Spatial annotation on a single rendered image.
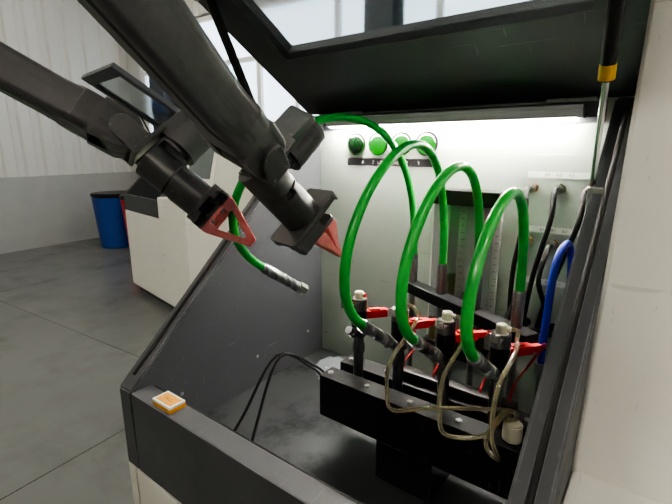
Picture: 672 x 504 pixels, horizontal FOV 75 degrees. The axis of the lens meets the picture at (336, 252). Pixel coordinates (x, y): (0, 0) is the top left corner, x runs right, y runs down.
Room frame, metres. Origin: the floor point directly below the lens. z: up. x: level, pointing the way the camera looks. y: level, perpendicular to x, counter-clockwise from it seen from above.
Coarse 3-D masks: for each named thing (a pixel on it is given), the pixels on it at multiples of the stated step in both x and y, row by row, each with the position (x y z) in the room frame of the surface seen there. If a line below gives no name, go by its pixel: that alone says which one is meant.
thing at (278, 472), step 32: (160, 416) 0.63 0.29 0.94; (192, 416) 0.62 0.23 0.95; (160, 448) 0.64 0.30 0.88; (192, 448) 0.58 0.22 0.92; (224, 448) 0.54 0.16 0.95; (256, 448) 0.54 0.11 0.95; (160, 480) 0.65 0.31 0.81; (192, 480) 0.59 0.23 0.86; (224, 480) 0.54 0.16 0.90; (256, 480) 0.50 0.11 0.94; (288, 480) 0.48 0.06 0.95; (320, 480) 0.48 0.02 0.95
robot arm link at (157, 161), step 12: (156, 144) 0.68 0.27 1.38; (168, 144) 0.69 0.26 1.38; (144, 156) 0.65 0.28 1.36; (156, 156) 0.66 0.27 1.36; (168, 156) 0.67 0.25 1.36; (180, 156) 0.70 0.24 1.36; (144, 168) 0.65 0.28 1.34; (156, 168) 0.65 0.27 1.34; (168, 168) 0.66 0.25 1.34; (180, 168) 0.67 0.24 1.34; (156, 180) 0.66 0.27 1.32; (168, 180) 0.66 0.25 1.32
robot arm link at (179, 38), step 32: (96, 0) 0.30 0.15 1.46; (128, 0) 0.32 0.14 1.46; (160, 0) 0.34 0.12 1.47; (128, 32) 0.33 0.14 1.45; (160, 32) 0.35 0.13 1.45; (192, 32) 0.37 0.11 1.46; (160, 64) 0.36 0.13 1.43; (192, 64) 0.38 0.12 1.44; (224, 64) 0.42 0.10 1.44; (192, 96) 0.40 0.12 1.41; (224, 96) 0.43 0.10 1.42; (224, 128) 0.44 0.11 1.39; (256, 128) 0.48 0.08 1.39; (256, 160) 0.50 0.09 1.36
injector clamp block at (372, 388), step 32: (320, 384) 0.70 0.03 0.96; (352, 384) 0.67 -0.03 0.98; (384, 384) 0.69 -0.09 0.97; (416, 384) 0.67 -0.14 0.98; (352, 416) 0.66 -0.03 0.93; (384, 416) 0.62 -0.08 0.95; (416, 416) 0.59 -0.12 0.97; (448, 416) 0.58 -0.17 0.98; (480, 416) 0.59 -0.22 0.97; (512, 416) 0.58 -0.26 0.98; (384, 448) 0.62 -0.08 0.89; (416, 448) 0.58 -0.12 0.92; (448, 448) 0.55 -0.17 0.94; (480, 448) 0.53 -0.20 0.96; (512, 448) 0.51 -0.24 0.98; (384, 480) 0.62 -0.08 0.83; (416, 480) 0.58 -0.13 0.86; (480, 480) 0.52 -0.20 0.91; (512, 480) 0.50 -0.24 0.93
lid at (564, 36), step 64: (256, 0) 0.89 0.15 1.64; (320, 0) 0.83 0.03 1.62; (384, 0) 0.78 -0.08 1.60; (448, 0) 0.74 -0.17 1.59; (512, 0) 0.70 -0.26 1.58; (576, 0) 0.67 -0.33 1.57; (640, 0) 0.62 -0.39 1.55; (320, 64) 0.97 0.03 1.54; (384, 64) 0.90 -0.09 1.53; (448, 64) 0.84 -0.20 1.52; (512, 64) 0.79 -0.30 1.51; (576, 64) 0.74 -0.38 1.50
